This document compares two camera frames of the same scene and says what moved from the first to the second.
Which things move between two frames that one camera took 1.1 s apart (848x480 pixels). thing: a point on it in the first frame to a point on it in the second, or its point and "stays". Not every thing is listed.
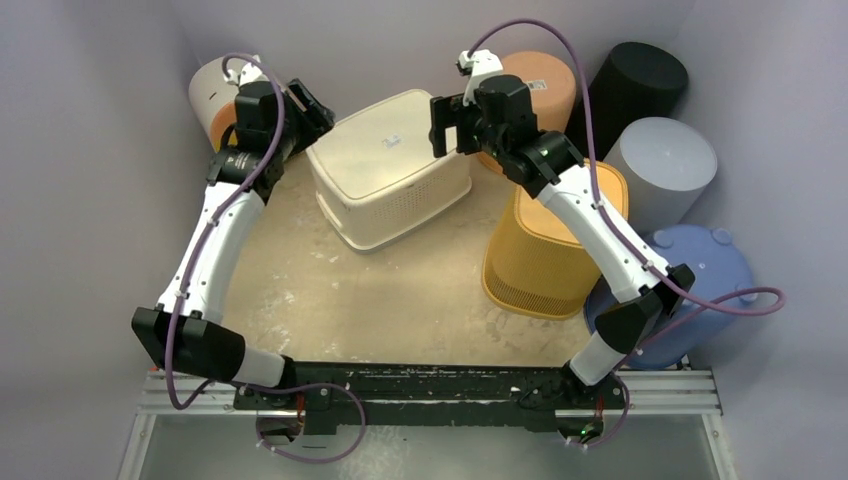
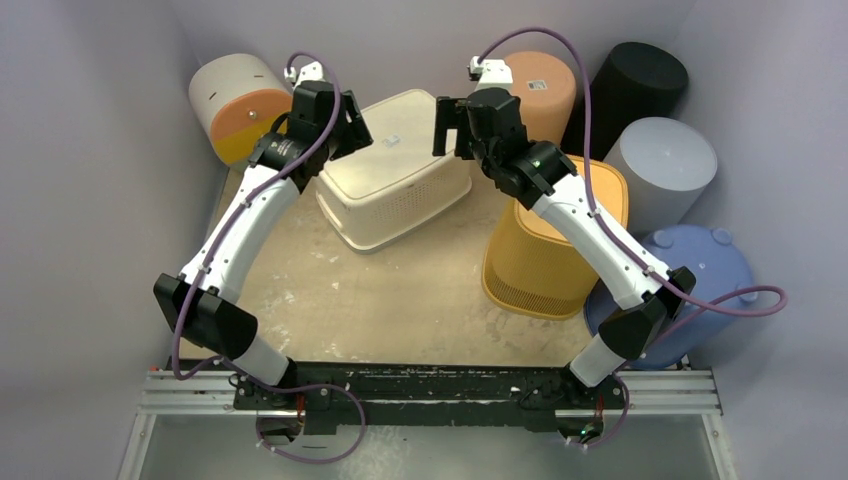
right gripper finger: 449,111 stays
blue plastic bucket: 722,290 stays
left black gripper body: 292,138 to 332,139
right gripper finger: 437,136 stays
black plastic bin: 636,81 stays
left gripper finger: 310,114 to 355,133
